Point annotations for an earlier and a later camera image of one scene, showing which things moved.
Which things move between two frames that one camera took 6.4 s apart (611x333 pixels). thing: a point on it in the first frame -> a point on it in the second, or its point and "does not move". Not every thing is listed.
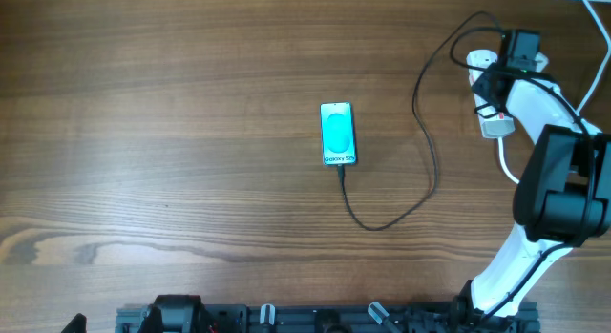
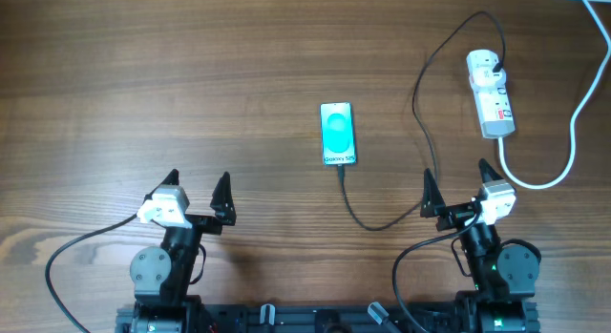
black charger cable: x=425 y=126 does not move
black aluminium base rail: x=331 y=319 does not move
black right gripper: x=493 y=85 -> x=460 y=212
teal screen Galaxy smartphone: x=338 y=134 does not move
